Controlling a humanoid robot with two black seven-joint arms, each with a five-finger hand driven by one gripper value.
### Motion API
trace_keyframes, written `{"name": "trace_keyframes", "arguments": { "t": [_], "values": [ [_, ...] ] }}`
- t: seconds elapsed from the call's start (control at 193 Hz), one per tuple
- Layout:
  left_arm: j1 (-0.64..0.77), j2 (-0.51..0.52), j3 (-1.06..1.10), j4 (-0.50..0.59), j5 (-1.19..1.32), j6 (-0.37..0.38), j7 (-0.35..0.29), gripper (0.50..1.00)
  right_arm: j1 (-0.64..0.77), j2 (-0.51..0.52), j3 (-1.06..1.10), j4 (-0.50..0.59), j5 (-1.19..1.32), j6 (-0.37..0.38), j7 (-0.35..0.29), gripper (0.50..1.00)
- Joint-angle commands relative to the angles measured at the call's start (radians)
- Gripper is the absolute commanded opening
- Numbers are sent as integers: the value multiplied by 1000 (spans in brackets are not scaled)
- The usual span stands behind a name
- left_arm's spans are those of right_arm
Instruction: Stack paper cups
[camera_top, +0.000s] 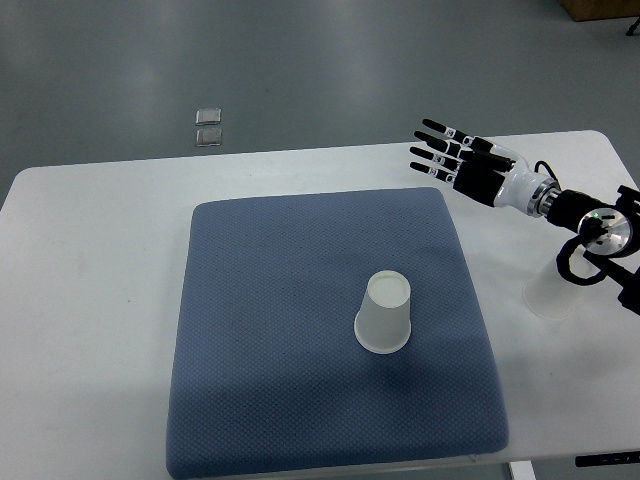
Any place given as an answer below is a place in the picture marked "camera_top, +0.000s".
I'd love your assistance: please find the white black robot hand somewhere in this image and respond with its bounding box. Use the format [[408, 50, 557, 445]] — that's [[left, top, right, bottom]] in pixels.
[[409, 118, 547, 207]]

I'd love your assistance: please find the white paper cup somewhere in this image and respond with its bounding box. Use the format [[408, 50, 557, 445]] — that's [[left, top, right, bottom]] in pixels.
[[522, 259, 581, 321], [354, 270, 411, 355]]

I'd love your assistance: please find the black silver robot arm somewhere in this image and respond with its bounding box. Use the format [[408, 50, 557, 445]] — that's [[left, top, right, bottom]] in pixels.
[[410, 119, 639, 318]]

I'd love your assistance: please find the white paper cup on cushion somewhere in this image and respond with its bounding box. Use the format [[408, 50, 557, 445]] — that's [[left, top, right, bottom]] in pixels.
[[354, 270, 411, 355]]

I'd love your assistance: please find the brown cardboard box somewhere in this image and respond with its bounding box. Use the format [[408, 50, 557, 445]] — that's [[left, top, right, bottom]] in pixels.
[[560, 0, 639, 22]]

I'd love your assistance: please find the black tripod leg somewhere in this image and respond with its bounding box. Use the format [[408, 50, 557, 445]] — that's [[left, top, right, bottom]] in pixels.
[[625, 17, 640, 36]]

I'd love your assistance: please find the blue fabric cushion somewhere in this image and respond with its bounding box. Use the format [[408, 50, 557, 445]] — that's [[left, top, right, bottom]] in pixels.
[[166, 187, 509, 479]]

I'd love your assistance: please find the lower metal floor plate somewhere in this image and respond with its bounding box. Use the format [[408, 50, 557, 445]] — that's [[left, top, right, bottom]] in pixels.
[[195, 127, 223, 148]]

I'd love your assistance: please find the metal floor plate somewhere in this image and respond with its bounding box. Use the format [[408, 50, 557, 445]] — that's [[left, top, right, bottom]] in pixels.
[[195, 127, 223, 148], [195, 107, 222, 126]]

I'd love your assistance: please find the upper metal floor plate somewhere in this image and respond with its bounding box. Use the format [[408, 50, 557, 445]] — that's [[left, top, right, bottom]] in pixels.
[[195, 107, 222, 126]]

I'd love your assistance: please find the white table leg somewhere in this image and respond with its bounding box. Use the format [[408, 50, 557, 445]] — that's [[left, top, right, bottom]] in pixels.
[[509, 461, 536, 480]]

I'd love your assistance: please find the black table control panel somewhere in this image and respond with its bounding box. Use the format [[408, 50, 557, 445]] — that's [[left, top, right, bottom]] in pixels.
[[574, 451, 640, 468]]

